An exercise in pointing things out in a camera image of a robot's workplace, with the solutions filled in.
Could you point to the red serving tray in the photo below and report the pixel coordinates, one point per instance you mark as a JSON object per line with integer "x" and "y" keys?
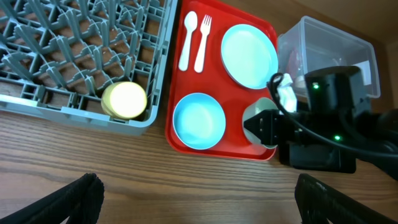
{"x": 215, "y": 81}

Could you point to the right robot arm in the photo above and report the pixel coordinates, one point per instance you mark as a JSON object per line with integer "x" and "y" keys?
{"x": 383, "y": 128}

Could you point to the light blue plate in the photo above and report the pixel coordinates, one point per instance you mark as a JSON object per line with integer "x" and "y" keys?
{"x": 249, "y": 56}

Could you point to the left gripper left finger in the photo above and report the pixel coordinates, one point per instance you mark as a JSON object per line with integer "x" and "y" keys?
{"x": 77, "y": 202}

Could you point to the grey dishwasher rack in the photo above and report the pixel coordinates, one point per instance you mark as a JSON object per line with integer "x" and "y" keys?
{"x": 58, "y": 57}

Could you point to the yellow plastic cup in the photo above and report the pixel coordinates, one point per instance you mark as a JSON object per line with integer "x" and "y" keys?
{"x": 124, "y": 100}

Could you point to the clear plastic bin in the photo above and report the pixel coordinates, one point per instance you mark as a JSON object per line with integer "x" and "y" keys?
{"x": 311, "y": 45}

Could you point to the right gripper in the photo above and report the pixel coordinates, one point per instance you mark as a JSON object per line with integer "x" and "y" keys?
{"x": 328, "y": 133}

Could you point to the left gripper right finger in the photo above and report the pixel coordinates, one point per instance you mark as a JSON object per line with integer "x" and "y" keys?
{"x": 319, "y": 203}

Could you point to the cream plastic fork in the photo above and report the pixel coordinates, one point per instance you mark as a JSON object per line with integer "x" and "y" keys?
{"x": 205, "y": 30}

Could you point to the light blue bowl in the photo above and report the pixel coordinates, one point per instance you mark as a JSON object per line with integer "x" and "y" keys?
{"x": 199, "y": 121}

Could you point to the cream plastic spoon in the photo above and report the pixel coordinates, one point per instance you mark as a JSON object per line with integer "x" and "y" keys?
{"x": 190, "y": 23}

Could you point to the green bowl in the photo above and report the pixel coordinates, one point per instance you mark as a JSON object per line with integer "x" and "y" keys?
{"x": 254, "y": 109}

